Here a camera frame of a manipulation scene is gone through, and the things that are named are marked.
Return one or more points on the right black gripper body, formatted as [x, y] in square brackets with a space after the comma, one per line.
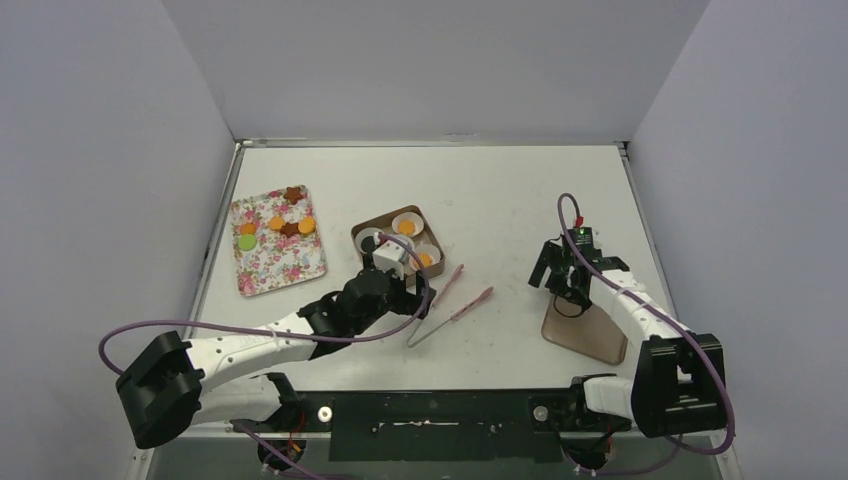
[561, 266]

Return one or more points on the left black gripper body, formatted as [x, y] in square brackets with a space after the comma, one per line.
[397, 299]

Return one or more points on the orange flower cookie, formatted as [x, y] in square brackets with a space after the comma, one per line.
[425, 260]

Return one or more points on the pink cat paw tongs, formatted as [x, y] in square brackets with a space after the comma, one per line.
[452, 302]

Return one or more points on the brown box lid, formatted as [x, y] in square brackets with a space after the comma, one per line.
[592, 333]

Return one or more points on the orange round cookie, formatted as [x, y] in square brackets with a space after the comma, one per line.
[407, 227]
[306, 226]

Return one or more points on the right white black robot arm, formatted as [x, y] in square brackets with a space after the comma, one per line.
[678, 385]

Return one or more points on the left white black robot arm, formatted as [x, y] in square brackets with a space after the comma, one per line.
[175, 383]

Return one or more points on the brown square cookie box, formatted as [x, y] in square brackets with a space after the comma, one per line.
[383, 222]

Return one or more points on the white paper cup right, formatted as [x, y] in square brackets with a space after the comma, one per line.
[430, 249]

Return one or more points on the white paper cup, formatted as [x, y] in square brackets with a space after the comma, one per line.
[420, 223]
[368, 240]
[430, 249]

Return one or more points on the white paper cup left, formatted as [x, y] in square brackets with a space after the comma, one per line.
[368, 240]

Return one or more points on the white paper cup back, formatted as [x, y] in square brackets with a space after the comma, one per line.
[420, 223]

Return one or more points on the brown star cookie centre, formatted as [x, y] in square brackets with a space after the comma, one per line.
[289, 230]

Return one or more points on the brown star cookie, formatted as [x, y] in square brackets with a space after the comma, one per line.
[289, 230]
[293, 194]

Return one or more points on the floral cookie tray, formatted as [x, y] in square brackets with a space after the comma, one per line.
[276, 262]

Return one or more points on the orange flower cookie tray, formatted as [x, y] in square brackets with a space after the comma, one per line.
[276, 223]

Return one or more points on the green round cookie left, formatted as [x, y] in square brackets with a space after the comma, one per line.
[246, 242]

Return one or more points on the orange cookie far left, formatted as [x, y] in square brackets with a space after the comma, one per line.
[248, 229]

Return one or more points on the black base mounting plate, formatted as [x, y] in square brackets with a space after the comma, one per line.
[447, 425]

